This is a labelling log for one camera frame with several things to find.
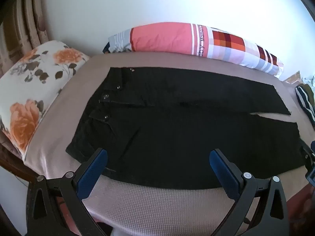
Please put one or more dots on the beige bed blanket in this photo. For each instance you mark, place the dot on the beige bed blanket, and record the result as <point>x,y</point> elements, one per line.
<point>157,209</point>

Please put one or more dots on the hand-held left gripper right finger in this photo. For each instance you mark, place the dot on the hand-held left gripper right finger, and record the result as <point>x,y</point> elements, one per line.
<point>221,167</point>

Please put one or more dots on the floral pillow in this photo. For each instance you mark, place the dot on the floral pillow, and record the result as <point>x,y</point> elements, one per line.
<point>29,88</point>

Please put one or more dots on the striped dark garment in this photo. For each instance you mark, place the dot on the striped dark garment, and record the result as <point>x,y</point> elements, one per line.
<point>305,100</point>

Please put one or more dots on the dark cloth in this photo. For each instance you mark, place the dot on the dark cloth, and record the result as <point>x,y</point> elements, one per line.
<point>106,48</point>

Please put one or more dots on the pink checked long pillow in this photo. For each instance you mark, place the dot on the pink checked long pillow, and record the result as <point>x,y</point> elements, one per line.
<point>172,38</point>

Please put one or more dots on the white crumpled cloth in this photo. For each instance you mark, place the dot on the white crumpled cloth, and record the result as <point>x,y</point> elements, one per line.
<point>309,81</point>

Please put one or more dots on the wooden bed frame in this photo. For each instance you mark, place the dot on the wooden bed frame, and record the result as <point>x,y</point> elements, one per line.
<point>13,164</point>

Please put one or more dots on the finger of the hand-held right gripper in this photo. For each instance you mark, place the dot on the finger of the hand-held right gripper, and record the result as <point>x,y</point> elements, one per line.
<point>310,174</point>
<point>308,153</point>

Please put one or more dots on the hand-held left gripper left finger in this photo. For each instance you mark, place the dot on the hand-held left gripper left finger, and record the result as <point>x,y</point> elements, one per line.
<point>94,164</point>

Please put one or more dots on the orange patterned cloth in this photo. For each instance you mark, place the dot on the orange patterned cloth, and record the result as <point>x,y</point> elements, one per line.
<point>292,77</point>

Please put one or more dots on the black pants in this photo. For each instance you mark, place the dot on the black pants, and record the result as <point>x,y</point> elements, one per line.
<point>177,137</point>

